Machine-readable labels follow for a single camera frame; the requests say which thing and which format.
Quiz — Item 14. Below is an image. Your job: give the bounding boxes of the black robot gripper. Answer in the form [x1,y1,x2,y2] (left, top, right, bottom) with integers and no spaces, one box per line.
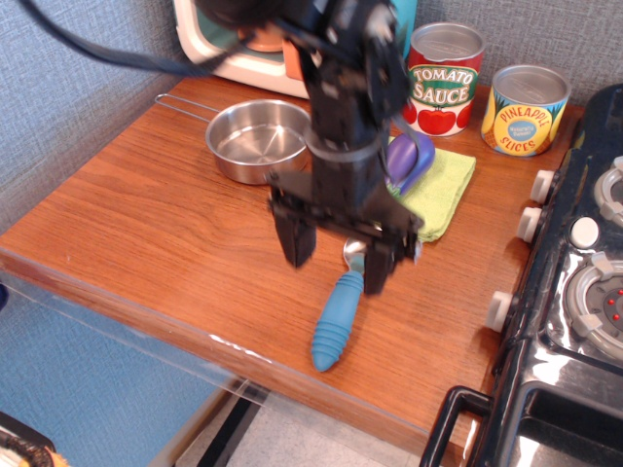
[268,146,422,296]

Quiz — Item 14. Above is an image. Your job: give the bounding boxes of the blue handled metal spoon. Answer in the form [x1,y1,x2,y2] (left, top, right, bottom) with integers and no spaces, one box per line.
[311,238,366,372]

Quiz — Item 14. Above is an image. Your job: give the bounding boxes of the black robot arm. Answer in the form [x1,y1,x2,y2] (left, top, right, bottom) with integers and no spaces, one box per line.
[198,1,421,295]

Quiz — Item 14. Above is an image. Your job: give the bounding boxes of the yellow green folded cloth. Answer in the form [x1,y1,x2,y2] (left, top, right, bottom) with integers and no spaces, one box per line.
[393,148,476,242]

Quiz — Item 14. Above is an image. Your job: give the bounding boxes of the purple toy eggplant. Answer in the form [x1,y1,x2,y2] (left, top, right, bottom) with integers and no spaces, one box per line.
[385,132,435,196]

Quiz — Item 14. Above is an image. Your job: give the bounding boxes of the small steel pan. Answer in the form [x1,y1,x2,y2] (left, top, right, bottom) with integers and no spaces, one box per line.
[155,93,311,185]

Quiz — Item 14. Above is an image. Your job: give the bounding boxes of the white stove knob lower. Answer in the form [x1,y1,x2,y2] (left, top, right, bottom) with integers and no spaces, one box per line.
[485,291,513,333]

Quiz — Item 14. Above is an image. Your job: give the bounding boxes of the white stove knob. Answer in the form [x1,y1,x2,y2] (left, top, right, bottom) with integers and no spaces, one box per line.
[516,207,542,243]
[531,170,555,204]
[485,291,513,333]

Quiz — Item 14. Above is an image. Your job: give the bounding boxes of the white stove knob middle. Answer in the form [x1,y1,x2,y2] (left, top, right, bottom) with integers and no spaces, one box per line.
[516,207,542,243]

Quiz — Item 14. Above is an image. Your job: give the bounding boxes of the teal toy microwave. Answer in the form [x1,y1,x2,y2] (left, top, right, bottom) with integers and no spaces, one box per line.
[172,0,418,98]

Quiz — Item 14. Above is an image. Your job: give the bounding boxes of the white stove knob upper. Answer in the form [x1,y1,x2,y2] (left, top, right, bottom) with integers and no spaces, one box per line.
[531,170,555,204]

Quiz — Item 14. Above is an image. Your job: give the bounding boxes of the tomato sauce can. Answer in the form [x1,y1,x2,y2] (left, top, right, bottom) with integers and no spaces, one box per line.
[403,22,485,136]

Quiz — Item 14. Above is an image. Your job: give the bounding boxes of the pineapple slices can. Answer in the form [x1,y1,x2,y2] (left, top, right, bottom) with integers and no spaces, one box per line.
[481,64,571,158]

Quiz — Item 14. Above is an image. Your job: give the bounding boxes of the black toy stove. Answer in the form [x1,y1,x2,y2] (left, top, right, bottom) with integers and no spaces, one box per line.
[421,85,622,466]

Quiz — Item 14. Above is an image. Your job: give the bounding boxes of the orange object at corner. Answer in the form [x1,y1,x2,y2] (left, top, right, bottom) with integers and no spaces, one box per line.
[1,413,69,467]

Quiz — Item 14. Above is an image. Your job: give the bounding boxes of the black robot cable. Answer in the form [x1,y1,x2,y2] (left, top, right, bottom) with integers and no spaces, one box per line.
[17,0,257,79]

